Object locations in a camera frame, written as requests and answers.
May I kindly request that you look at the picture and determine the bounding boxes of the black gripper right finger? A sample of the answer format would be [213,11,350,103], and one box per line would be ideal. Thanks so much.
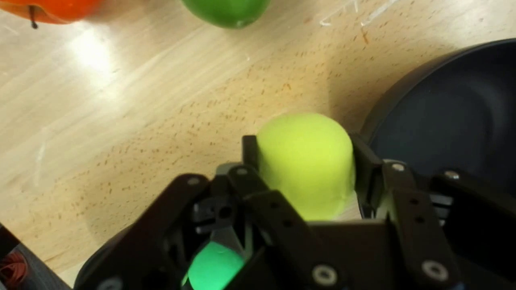
[351,140,516,290]

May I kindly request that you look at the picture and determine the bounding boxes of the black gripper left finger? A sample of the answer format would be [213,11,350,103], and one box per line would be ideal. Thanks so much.
[74,135,345,290]

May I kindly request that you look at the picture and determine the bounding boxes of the yellow toy ball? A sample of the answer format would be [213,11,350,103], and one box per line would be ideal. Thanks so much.
[256,113,354,221]

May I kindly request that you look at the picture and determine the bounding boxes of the green toy pear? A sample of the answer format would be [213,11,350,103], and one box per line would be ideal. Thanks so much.
[182,0,269,29]

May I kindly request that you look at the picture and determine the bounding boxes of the green toy ball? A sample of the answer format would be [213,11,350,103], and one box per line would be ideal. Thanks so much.
[182,242,245,290]

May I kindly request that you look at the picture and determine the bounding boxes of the black bowl left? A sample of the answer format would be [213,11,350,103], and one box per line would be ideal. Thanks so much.
[359,39,516,195]

